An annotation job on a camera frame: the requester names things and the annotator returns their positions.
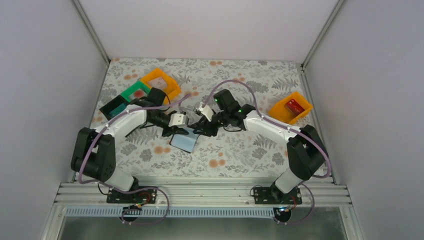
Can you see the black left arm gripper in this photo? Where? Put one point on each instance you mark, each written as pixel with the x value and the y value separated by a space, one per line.
pixel 174 129

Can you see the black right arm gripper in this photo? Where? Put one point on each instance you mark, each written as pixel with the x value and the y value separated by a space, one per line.
pixel 206 127

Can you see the black leather card holder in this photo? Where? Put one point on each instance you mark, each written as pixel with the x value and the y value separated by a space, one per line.
pixel 185 143

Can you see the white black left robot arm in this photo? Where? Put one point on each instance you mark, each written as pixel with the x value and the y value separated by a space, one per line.
pixel 94 154

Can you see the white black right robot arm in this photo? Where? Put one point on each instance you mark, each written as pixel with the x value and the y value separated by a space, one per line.
pixel 306 152

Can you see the white red card in green bin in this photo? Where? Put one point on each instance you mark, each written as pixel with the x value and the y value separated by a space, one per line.
pixel 138 94

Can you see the white card in orange bin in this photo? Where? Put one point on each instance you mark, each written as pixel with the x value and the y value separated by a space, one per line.
pixel 158 83

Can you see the teal card in black bin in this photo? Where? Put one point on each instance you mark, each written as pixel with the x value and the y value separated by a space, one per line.
pixel 118 109

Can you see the red cards in bin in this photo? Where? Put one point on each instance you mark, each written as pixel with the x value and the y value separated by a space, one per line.
pixel 294 107

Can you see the floral patterned table mat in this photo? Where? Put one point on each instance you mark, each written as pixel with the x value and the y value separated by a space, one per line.
pixel 231 153

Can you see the orange plastic bin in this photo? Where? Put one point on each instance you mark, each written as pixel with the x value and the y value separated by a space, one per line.
pixel 173 89
pixel 281 113

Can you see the green plastic bin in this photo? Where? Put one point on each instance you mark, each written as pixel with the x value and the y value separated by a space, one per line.
pixel 126 94

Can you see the black plastic bin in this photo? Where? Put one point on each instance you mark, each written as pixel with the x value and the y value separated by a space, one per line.
pixel 111 105

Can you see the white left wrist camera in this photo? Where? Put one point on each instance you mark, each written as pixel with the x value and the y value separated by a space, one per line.
pixel 178 120

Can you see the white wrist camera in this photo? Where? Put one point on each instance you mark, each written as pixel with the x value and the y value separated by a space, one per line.
pixel 178 120
pixel 204 110

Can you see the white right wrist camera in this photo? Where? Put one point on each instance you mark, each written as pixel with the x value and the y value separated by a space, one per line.
pixel 204 110

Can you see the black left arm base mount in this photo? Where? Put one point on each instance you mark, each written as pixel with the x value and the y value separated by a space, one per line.
pixel 142 197

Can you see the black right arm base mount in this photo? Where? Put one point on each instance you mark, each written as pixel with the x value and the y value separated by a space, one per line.
pixel 272 196

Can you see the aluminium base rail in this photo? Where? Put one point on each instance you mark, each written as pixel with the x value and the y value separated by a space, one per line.
pixel 197 197

